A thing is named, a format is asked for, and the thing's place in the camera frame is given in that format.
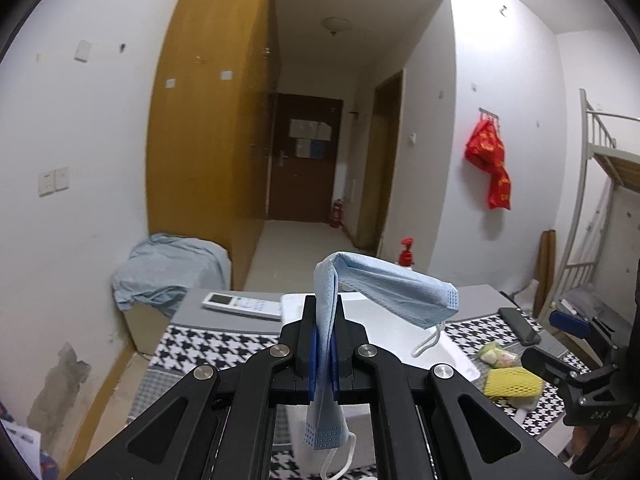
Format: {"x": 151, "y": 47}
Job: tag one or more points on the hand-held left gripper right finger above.
{"x": 334, "y": 360}

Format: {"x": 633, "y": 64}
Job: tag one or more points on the red fire extinguisher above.
{"x": 336, "y": 215}

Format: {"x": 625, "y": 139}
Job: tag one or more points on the grey folded bedding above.
{"x": 580, "y": 302}

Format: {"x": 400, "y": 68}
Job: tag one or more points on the black smartphone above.
{"x": 520, "y": 325}

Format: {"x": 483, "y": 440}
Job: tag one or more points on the wooden boards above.
{"x": 545, "y": 270}

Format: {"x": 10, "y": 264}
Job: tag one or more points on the blue face mask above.
{"x": 390, "y": 285}

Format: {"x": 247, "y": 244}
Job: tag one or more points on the brown entrance door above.
{"x": 300, "y": 185}

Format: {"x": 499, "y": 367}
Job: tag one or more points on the houndstooth tablecloth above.
{"x": 215, "y": 345}

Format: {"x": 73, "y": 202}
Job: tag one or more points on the light blue cloth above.
{"x": 165, "y": 270}

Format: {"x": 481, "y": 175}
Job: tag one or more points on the large white door notice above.
{"x": 310, "y": 130}

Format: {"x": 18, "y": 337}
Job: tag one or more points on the metal wall hook rack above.
{"x": 487, "y": 111}

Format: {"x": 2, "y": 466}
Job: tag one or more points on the green plastic bag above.
{"x": 492, "y": 352}

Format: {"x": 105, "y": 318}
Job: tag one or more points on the small white door notice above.
{"x": 303, "y": 149}

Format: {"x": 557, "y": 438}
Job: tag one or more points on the white wall cover plate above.
{"x": 82, "y": 51}

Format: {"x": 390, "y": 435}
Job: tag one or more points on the white pump bottle red cap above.
{"x": 406, "y": 252}

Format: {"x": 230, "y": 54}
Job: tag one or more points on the metal bunk bed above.
{"x": 597, "y": 125}

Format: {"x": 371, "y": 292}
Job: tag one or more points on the white foam box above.
{"x": 390, "y": 330}

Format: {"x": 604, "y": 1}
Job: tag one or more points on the person's right hand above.
{"x": 625, "y": 447}

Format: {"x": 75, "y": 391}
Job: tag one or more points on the white remote control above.
{"x": 240, "y": 304}

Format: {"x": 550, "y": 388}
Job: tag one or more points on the red hanging bag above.
{"x": 487, "y": 152}

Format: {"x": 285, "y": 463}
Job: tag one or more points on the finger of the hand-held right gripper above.
{"x": 570, "y": 324}
{"x": 545, "y": 362}

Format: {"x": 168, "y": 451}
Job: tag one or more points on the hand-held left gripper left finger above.
{"x": 313, "y": 360}

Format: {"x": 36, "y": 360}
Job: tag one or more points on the blue door notice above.
{"x": 317, "y": 149}

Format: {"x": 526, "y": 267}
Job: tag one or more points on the ceiling lamp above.
{"x": 336, "y": 25}

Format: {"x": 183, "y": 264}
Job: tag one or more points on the wooden side door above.
{"x": 382, "y": 170}

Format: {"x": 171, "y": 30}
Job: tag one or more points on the wooden wardrobe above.
{"x": 210, "y": 160}

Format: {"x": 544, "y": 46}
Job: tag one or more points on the yellow foam net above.
{"x": 510, "y": 382}

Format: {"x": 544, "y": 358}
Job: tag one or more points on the white wall switch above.
{"x": 46, "y": 183}
{"x": 61, "y": 178}

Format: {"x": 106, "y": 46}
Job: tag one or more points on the printed paper sheet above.
{"x": 20, "y": 445}

